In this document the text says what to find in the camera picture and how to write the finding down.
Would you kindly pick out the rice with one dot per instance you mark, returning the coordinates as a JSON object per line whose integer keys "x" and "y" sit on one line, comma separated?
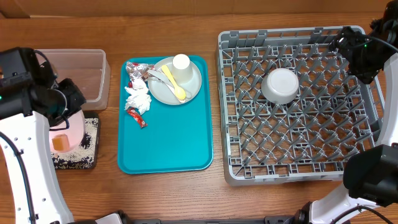
{"x": 88, "y": 143}

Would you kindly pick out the yellow plastic spoon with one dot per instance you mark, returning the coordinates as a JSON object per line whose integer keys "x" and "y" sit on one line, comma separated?
{"x": 168, "y": 74}

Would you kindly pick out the crumpled foil wrapper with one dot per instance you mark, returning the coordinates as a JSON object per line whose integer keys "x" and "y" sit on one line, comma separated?
{"x": 138, "y": 70}

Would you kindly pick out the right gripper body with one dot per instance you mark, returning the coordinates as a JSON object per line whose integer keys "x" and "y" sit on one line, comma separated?
{"x": 365, "y": 56}

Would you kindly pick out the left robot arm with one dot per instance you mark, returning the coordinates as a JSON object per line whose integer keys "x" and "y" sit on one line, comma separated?
{"x": 33, "y": 103}

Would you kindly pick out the pink plate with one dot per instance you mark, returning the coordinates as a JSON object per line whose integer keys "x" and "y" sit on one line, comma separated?
{"x": 75, "y": 132}

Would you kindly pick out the grey-green plate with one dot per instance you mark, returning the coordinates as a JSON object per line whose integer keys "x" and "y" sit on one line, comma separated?
{"x": 161, "y": 92}

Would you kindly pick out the white paper cup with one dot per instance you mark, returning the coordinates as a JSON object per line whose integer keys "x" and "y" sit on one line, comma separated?
{"x": 181, "y": 68}

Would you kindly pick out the teal serving tray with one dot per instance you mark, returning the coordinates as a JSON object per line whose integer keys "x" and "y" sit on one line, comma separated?
{"x": 177, "y": 137}

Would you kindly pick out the grey bowl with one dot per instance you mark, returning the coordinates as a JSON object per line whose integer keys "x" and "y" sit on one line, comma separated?
{"x": 280, "y": 86}

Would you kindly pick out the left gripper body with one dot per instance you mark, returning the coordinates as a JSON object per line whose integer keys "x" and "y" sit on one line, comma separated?
{"x": 67, "y": 99}

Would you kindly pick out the clear plastic bin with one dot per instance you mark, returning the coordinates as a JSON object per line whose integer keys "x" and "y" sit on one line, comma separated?
{"x": 88, "y": 69}

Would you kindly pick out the orange food cube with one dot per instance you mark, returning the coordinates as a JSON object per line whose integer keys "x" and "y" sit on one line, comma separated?
{"x": 61, "y": 143}

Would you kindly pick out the black waste tray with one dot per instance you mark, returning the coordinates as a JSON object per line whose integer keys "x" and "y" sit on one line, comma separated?
{"x": 87, "y": 149}

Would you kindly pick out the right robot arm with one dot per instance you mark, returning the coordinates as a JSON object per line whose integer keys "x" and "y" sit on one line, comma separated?
{"x": 370, "y": 177}

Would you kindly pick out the crumpled white napkin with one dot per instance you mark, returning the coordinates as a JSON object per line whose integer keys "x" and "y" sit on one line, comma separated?
{"x": 138, "y": 96}

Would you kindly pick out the grey dishwasher rack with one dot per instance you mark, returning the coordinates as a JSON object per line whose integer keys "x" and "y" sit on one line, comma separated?
{"x": 333, "y": 117}

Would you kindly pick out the red sauce packet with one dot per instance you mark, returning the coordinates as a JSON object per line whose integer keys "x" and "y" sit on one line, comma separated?
{"x": 137, "y": 117}

